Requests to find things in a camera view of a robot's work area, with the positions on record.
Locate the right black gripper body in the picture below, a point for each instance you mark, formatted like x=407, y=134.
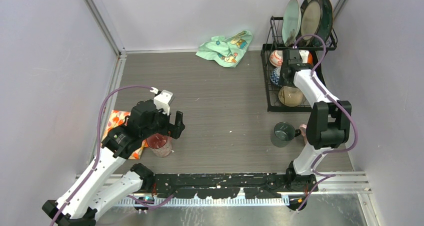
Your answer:
x=282, y=80

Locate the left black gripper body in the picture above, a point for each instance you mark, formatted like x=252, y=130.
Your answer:
x=160, y=125

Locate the orange coral pattern bowl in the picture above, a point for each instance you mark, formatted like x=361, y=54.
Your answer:
x=276, y=58

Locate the pink glass mug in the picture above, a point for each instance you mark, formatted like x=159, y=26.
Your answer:
x=161, y=145

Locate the white ceramic bowl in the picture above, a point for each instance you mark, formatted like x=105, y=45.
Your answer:
x=290, y=96

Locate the mint green flower plate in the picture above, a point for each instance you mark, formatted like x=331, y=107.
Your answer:
x=291, y=23

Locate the black rimmed cream plate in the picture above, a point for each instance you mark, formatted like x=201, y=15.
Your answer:
x=311, y=16

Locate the dark blue floral plate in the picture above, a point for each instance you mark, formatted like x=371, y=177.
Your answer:
x=326, y=23

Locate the white bowl orange outside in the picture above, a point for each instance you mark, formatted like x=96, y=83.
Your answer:
x=310, y=59

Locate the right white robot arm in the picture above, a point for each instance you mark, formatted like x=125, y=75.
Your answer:
x=329, y=122

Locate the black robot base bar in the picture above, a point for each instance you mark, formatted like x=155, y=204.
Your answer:
x=227, y=185

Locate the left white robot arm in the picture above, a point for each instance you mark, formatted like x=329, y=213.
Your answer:
x=85, y=202

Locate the orange floral cloth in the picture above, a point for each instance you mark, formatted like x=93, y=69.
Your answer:
x=117, y=118

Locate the mint green cartoon cloth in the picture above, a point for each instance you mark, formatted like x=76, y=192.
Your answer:
x=227, y=52

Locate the pale pink mug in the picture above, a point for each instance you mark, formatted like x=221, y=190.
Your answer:
x=303, y=128

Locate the dark green mug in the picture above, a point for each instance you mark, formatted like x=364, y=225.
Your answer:
x=283, y=133

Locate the black wire dish rack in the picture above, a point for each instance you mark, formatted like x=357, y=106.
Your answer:
x=274, y=42

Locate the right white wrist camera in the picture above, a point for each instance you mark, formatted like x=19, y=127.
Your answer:
x=304, y=56

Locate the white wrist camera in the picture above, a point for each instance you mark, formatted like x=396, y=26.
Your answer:
x=162, y=100
x=304, y=56

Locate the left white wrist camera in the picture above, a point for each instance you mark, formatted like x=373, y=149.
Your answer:
x=162, y=100

